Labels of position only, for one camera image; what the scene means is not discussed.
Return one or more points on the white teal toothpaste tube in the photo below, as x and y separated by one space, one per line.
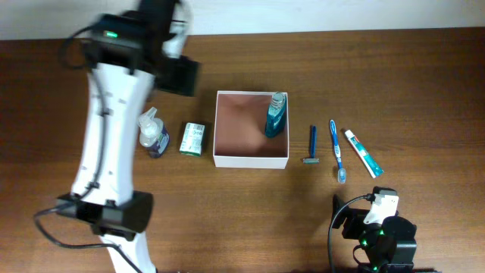
373 168

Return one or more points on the green Dettol soap bar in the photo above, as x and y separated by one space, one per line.
193 137

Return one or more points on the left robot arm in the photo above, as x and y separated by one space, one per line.
102 194

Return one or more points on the clear purple spray bottle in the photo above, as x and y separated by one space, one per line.
154 136

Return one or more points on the teal mouthwash bottle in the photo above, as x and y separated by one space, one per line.
275 116

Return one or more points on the white cardboard box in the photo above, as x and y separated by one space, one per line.
239 139

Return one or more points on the blue disposable razor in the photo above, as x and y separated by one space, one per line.
312 159

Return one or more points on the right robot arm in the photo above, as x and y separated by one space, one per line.
387 239

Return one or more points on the blue white toothbrush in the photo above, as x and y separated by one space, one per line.
341 173

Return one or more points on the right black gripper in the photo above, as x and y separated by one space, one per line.
356 218

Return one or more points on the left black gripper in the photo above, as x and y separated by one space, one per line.
186 80

